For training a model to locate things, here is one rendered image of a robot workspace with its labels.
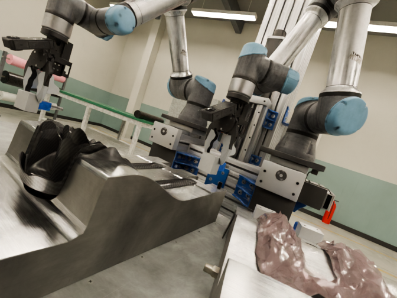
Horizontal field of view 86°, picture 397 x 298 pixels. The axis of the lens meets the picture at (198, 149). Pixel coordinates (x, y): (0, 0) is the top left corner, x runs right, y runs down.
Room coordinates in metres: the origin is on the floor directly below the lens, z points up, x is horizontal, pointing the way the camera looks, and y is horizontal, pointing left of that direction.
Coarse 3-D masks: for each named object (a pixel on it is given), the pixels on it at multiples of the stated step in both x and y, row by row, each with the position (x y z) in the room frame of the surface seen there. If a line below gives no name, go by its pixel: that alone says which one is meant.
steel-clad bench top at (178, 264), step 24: (0, 144) 0.57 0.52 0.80; (192, 240) 0.41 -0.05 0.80; (216, 240) 0.45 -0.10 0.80; (120, 264) 0.28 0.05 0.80; (144, 264) 0.30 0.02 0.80; (168, 264) 0.32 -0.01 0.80; (192, 264) 0.34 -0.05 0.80; (216, 264) 0.36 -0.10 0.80; (72, 288) 0.22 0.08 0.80; (96, 288) 0.23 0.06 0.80; (120, 288) 0.24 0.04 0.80; (144, 288) 0.25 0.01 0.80; (168, 288) 0.27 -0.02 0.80; (192, 288) 0.28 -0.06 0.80
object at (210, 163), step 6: (204, 156) 0.63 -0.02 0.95; (210, 156) 0.62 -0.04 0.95; (216, 156) 0.63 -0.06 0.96; (204, 162) 0.62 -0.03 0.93; (210, 162) 0.61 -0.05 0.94; (216, 162) 0.62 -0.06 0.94; (198, 168) 0.63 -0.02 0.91; (204, 168) 0.62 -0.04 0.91; (210, 168) 0.61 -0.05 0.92; (216, 168) 0.62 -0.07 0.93; (222, 168) 0.66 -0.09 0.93
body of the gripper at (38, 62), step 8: (40, 32) 0.64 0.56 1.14; (48, 32) 0.63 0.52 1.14; (56, 40) 0.66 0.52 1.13; (64, 40) 0.66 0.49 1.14; (56, 48) 0.66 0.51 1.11; (64, 48) 0.68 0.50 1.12; (72, 48) 0.70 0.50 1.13; (32, 56) 0.64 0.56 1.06; (40, 56) 0.63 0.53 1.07; (48, 56) 0.63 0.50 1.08; (56, 56) 0.65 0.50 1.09; (64, 56) 0.69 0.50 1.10; (32, 64) 0.64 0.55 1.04; (40, 64) 0.63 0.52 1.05; (56, 64) 0.66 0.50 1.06; (64, 64) 0.68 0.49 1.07; (56, 72) 0.67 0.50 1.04; (64, 72) 0.69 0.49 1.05
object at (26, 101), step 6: (18, 90) 0.63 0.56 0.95; (24, 90) 0.64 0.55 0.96; (18, 96) 0.62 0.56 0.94; (24, 96) 0.62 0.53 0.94; (30, 96) 0.62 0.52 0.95; (18, 102) 0.62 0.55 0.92; (24, 102) 0.62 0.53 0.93; (30, 102) 0.62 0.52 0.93; (36, 102) 0.64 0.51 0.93; (42, 102) 0.66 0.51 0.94; (48, 102) 0.68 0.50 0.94; (24, 108) 0.61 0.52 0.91; (30, 108) 0.63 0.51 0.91; (36, 108) 0.64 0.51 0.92; (42, 108) 0.66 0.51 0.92; (48, 108) 0.68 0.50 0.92; (54, 108) 0.71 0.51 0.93; (60, 108) 0.73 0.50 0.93
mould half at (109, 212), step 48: (0, 192) 0.25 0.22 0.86; (96, 192) 0.23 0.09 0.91; (144, 192) 0.28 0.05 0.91; (192, 192) 0.44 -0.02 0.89; (0, 240) 0.18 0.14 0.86; (48, 240) 0.20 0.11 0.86; (96, 240) 0.24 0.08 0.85; (144, 240) 0.32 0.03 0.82; (0, 288) 0.17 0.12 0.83; (48, 288) 0.20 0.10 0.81
